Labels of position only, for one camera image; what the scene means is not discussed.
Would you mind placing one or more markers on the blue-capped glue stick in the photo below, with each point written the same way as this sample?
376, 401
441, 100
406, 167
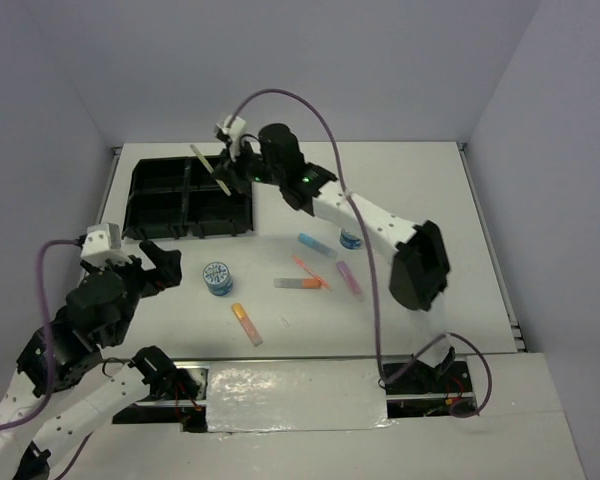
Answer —
316, 245

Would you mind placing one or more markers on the silver foil-covered panel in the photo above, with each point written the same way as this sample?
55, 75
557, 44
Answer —
288, 396

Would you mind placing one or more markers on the blue paint jar left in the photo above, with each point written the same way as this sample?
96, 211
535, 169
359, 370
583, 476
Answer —
217, 278

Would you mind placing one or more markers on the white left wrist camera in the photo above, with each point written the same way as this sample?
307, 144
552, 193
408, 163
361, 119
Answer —
103, 246

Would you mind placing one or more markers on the blue paint jar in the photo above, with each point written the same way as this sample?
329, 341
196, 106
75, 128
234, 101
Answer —
217, 278
349, 240

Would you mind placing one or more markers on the black four-compartment organizer tray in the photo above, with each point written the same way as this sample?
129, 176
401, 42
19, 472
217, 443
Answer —
176, 197

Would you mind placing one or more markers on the thin orange highlighter pen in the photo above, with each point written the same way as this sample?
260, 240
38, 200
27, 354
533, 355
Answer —
308, 270

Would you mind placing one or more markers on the orange-capped pink glue stick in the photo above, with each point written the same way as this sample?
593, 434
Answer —
247, 324

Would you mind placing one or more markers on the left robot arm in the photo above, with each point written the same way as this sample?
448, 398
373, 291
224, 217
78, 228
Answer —
96, 315

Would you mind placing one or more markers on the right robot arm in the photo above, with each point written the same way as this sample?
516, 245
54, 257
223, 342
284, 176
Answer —
416, 252

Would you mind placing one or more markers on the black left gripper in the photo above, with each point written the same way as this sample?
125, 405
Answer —
167, 272

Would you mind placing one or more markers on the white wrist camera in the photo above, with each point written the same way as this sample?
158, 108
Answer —
230, 132
103, 246

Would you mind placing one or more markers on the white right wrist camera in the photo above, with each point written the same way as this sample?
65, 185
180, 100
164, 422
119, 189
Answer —
230, 132

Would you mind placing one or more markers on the blue paint jar right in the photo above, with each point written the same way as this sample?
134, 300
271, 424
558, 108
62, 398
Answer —
349, 240

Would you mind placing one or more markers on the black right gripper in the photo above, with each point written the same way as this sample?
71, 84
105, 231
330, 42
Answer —
230, 171

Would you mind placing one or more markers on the orange-capped clear marker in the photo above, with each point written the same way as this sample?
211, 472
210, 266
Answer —
297, 283

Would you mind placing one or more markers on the thin yellow highlighter pen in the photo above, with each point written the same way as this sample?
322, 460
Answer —
206, 164

